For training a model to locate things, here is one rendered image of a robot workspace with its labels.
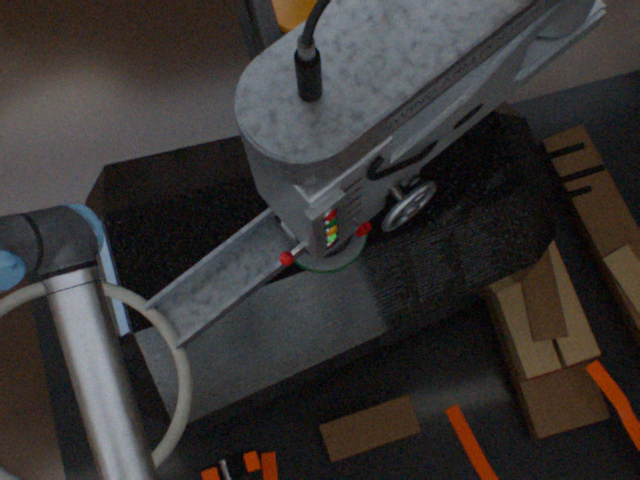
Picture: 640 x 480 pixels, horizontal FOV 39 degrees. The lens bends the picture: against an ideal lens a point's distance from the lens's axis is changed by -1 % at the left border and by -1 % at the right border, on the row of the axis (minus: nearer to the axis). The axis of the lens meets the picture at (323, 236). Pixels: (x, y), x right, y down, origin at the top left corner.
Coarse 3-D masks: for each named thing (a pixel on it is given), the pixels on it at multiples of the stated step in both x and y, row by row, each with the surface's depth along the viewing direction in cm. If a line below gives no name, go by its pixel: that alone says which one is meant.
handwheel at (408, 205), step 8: (424, 184) 189; (432, 184) 190; (392, 192) 194; (400, 192) 194; (416, 192) 187; (424, 192) 189; (432, 192) 195; (400, 200) 193; (408, 200) 187; (416, 200) 192; (424, 200) 198; (392, 208) 188; (400, 208) 187; (408, 208) 192; (416, 208) 193; (392, 216) 188; (400, 216) 199; (408, 216) 194; (384, 224) 191; (392, 224) 196; (400, 224) 199
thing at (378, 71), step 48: (336, 0) 152; (384, 0) 152; (432, 0) 152; (480, 0) 151; (528, 0) 152; (288, 48) 150; (336, 48) 150; (384, 48) 150; (432, 48) 149; (480, 48) 153; (240, 96) 148; (288, 96) 148; (336, 96) 147; (384, 96) 147; (432, 96) 156; (288, 144) 145; (336, 144) 145
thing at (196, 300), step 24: (264, 216) 203; (240, 240) 204; (264, 240) 206; (288, 240) 205; (216, 264) 204; (240, 264) 204; (264, 264) 204; (168, 288) 198; (192, 288) 202; (216, 288) 202; (240, 288) 202; (168, 312) 201; (192, 312) 201; (216, 312) 196; (192, 336) 196
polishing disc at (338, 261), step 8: (288, 232) 226; (296, 240) 225; (344, 240) 225; (352, 240) 225; (360, 240) 225; (336, 248) 225; (344, 248) 225; (352, 248) 225; (360, 248) 224; (304, 256) 224; (312, 256) 224; (328, 256) 224; (336, 256) 224; (344, 256) 224; (352, 256) 224; (304, 264) 224; (312, 264) 224; (320, 264) 224; (328, 264) 224; (336, 264) 224; (344, 264) 224
